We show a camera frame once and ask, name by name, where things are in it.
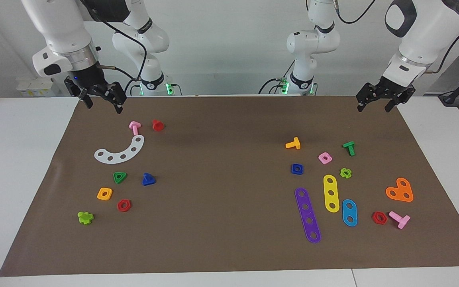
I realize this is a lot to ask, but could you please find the brown table mat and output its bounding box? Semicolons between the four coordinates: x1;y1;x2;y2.
0;95;459;277

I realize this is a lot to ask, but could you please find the black base cable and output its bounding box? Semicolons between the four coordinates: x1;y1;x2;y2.
123;78;141;96
258;76;294;95

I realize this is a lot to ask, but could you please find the purple four-hole strip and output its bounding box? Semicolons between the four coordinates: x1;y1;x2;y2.
294;187;322;244

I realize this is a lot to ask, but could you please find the white cardboard box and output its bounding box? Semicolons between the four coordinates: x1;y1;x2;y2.
16;77;61;97

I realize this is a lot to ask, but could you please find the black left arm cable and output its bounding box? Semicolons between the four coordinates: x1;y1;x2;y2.
427;18;459;74

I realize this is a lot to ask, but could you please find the white curved perforated strip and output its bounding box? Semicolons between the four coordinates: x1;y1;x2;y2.
94;135;145;164

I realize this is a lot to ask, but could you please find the orange heart-shaped plate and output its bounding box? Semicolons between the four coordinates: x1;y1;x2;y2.
385;177;414;202

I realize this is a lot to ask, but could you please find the blue two-hole strip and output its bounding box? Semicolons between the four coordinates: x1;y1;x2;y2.
342;199;358;227

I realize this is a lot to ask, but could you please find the yellow three-hole strip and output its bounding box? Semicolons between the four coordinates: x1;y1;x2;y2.
323;175;340;213

